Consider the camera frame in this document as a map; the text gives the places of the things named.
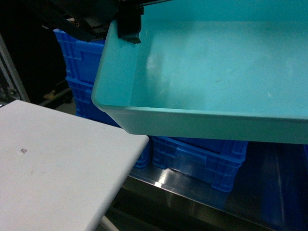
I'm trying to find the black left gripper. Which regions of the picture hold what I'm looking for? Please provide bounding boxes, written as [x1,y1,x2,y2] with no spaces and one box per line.
[40,0,144,44]

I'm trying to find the teal plastic bin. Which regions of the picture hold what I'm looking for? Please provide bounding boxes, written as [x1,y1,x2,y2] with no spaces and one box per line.
[91,0,308,144]

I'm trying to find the upper blue crate left stack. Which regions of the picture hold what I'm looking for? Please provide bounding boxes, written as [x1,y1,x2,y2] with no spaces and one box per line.
[53,29,105,84]

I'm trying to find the blue crate stack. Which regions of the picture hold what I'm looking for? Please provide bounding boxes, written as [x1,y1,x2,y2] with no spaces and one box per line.
[65,76,151,168]
[53,29,105,84]

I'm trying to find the middle blue crate left stack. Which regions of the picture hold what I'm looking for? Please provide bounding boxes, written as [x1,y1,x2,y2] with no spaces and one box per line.
[65,76,151,168]

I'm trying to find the blue crate under teal bin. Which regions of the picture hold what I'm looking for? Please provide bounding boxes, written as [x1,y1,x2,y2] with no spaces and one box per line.
[152,136,248,193]

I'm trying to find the white table top board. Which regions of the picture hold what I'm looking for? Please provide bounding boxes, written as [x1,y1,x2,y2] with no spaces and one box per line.
[0,100,149,231]

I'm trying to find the stainless steel shelf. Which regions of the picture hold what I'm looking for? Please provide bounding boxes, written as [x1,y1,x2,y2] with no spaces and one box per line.
[118,142,308,231]

